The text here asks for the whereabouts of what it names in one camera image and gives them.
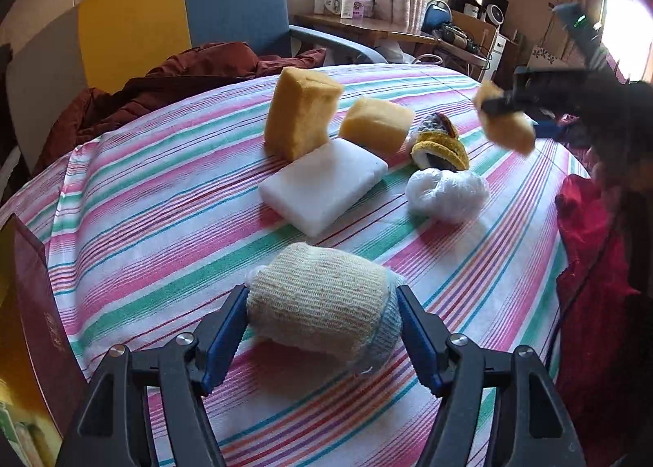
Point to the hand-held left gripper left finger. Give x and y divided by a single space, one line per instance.
224 339

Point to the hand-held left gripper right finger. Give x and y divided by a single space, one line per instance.
423 344

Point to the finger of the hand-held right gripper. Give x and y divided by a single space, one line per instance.
535 89
551 129

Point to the small yellow sponge piece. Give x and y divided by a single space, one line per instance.
507 133

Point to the cream knitted sock bundle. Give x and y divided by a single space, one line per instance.
316 303

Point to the short yellow sponge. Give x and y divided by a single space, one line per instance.
377 127

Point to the white appliance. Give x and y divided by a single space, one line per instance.
498 59

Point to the white mesh ball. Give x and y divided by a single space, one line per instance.
449 194

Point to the blue round appliance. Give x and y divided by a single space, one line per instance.
434 15

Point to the red cloth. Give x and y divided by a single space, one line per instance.
586 268

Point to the striped tablecloth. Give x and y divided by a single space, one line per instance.
178 201

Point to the wooden desk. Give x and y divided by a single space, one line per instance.
367 28

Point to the white sponge block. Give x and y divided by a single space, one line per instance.
321 186

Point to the pink box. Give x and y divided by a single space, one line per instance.
363 8

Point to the small white carton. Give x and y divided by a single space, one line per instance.
321 3

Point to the tall yellow sponge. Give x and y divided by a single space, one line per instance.
301 115

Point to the maroon jacket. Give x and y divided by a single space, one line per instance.
168 84

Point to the grey yellow blue armchair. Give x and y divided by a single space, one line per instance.
132 13

